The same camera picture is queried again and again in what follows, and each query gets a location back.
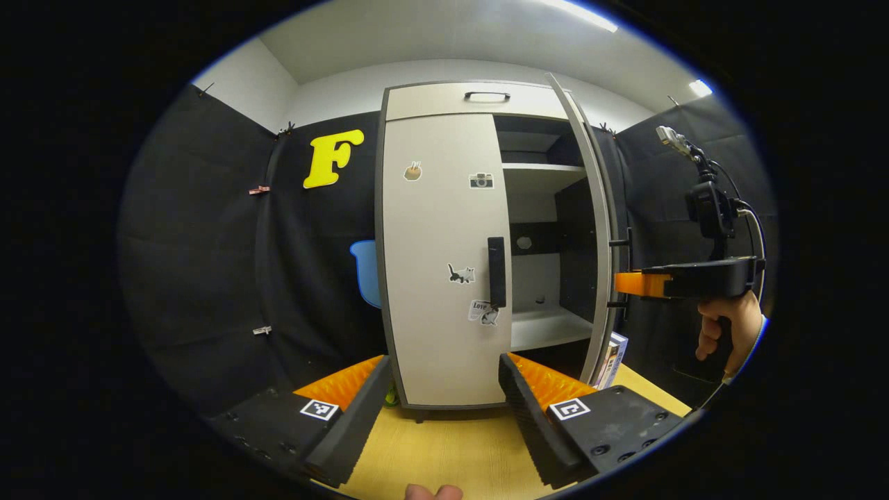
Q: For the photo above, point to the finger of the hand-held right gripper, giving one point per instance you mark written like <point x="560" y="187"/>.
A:
<point x="642" y="283"/>

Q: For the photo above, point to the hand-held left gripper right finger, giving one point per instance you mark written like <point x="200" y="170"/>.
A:
<point x="531" y="423"/>

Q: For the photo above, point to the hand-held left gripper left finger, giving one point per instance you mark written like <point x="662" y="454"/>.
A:
<point x="358" y="417"/>

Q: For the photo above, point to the beige cabinet door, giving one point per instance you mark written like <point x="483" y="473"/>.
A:
<point x="601" y="229"/>
<point x="437" y="222"/>

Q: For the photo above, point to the beige double-door shoe cabinet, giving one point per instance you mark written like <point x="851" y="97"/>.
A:
<point x="430" y="333"/>

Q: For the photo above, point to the white cabinet shelf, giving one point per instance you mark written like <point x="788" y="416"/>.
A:
<point x="549" y="326"/>
<point x="542" y="177"/>

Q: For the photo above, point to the beige cabinet drawer front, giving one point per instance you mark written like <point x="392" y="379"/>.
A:
<point x="430" y="104"/>

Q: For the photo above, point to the yellow plush toy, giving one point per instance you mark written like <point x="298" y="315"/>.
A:
<point x="392" y="396"/>

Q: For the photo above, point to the printed cardboard box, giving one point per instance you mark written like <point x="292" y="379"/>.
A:
<point x="612" y="357"/>

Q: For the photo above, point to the small ceiling light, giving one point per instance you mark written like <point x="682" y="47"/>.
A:
<point x="700" y="88"/>

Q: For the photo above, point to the black backdrop cloth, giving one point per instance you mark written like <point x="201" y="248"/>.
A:
<point x="208" y="278"/>

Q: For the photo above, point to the long ceiling light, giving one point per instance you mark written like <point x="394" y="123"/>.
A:
<point x="580" y="14"/>

